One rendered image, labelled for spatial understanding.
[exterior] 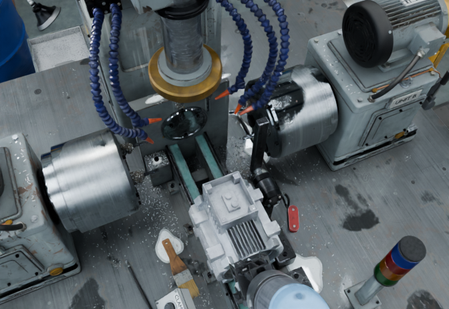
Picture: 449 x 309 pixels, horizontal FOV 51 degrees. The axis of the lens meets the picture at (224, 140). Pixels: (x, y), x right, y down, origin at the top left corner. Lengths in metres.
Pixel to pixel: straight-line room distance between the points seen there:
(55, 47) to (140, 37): 1.37
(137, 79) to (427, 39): 0.80
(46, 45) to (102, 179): 1.54
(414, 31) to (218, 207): 0.70
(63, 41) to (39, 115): 0.89
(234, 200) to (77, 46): 1.64
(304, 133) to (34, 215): 0.74
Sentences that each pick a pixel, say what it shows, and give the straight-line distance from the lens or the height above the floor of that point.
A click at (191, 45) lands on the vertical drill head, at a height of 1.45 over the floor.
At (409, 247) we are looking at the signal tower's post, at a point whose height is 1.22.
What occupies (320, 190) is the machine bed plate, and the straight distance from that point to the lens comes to 1.60.
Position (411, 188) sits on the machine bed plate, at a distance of 1.69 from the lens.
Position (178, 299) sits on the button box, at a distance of 1.15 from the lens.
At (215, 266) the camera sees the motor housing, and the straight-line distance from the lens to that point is 1.21.
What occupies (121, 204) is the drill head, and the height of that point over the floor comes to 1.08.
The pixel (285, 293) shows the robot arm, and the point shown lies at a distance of 0.73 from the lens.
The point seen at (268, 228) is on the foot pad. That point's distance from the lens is 1.22.
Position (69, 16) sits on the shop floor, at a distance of 3.39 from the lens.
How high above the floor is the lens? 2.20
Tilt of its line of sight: 57 degrees down
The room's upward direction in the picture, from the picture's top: 1 degrees clockwise
